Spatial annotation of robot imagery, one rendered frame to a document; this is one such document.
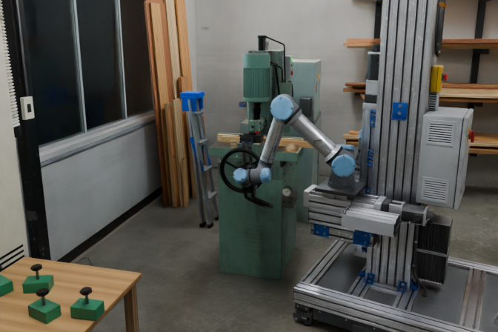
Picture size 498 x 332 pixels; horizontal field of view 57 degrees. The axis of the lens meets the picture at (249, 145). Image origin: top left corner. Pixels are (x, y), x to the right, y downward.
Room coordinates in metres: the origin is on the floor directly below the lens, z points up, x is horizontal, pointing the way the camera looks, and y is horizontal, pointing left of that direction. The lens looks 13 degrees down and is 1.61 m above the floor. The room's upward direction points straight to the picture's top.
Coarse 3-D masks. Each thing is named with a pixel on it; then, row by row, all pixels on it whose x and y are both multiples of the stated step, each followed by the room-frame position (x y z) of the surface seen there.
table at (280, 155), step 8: (216, 144) 3.03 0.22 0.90; (224, 144) 3.03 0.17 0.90; (216, 152) 2.93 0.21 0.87; (224, 152) 2.92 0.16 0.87; (280, 152) 2.81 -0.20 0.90; (288, 152) 2.80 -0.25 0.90; (240, 160) 2.79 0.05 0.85; (248, 160) 2.77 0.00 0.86; (280, 160) 2.81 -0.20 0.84; (288, 160) 2.80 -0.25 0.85; (296, 160) 2.79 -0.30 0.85
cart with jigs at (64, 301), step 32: (0, 288) 1.75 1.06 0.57; (32, 288) 1.78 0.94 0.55; (64, 288) 1.82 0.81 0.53; (96, 288) 1.82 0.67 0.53; (128, 288) 1.84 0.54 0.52; (0, 320) 1.59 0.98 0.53; (32, 320) 1.59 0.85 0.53; (64, 320) 1.59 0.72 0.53; (96, 320) 1.59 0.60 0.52; (128, 320) 1.91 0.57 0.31
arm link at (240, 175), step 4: (240, 168) 2.33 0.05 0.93; (236, 172) 2.32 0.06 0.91; (240, 172) 2.31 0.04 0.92; (244, 172) 2.31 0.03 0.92; (236, 176) 2.31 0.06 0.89; (240, 176) 2.30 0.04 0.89; (244, 176) 2.30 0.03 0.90; (236, 180) 2.30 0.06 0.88; (240, 180) 2.29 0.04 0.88; (244, 180) 2.30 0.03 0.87; (248, 180) 2.31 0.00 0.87; (240, 184) 2.35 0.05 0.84; (244, 184) 2.35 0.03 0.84
